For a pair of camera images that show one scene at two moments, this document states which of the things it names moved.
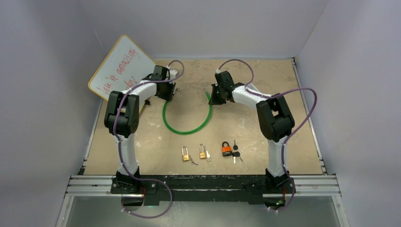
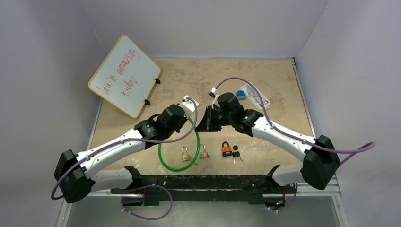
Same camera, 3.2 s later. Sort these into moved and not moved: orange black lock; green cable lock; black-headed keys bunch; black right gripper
Moved: black right gripper; green cable lock
Not moved: black-headed keys bunch; orange black lock
